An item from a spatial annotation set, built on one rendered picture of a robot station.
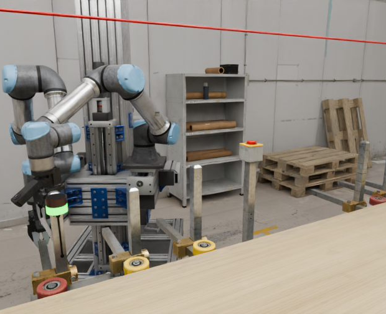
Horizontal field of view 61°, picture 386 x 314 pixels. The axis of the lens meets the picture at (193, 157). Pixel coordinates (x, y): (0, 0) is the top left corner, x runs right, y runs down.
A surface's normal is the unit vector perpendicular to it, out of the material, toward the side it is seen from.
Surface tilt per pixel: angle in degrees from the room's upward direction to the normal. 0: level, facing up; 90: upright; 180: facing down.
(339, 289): 0
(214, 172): 90
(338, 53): 90
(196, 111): 90
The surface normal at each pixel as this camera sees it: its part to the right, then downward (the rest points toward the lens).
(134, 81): 0.83, 0.04
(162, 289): 0.00, -0.97
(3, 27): 0.50, 0.19
